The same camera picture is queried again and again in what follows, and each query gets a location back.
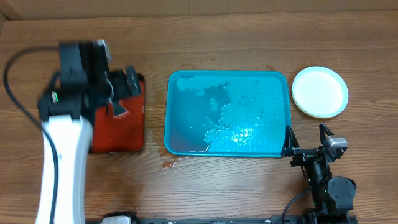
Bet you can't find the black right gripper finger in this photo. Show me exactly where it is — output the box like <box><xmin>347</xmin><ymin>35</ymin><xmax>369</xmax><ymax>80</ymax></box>
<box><xmin>281</xmin><ymin>125</ymin><xmax>300</xmax><ymax>157</ymax></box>
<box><xmin>319</xmin><ymin>123</ymin><xmax>333</xmax><ymax>143</ymax></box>

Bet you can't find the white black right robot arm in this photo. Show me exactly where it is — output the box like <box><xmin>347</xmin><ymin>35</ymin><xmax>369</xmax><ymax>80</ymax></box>
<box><xmin>275</xmin><ymin>123</ymin><xmax>358</xmax><ymax>224</ymax></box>

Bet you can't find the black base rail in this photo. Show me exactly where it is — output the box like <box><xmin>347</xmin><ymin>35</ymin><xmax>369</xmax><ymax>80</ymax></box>
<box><xmin>84</xmin><ymin>212</ymin><xmax>358</xmax><ymax>224</ymax></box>

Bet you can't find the light blue plate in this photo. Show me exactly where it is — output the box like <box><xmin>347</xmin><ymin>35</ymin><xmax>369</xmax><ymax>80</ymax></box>
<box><xmin>291</xmin><ymin>66</ymin><xmax>349</xmax><ymax>116</ymax></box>

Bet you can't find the green plate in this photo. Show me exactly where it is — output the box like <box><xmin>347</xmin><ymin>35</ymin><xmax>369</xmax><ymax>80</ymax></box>
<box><xmin>292</xmin><ymin>94</ymin><xmax>338</xmax><ymax>119</ymax></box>

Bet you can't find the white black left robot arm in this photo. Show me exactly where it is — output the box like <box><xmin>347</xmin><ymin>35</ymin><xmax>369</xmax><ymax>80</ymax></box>
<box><xmin>35</xmin><ymin>67</ymin><xmax>145</xmax><ymax>223</ymax></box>

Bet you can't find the teal plastic serving tray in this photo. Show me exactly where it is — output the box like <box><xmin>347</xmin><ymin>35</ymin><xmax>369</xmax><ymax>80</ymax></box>
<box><xmin>164</xmin><ymin>70</ymin><xmax>291</xmax><ymax>157</ymax></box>

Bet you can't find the black tray with red liquid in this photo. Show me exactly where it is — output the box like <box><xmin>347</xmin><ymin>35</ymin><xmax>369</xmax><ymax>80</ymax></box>
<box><xmin>90</xmin><ymin>73</ymin><xmax>145</xmax><ymax>154</ymax></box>

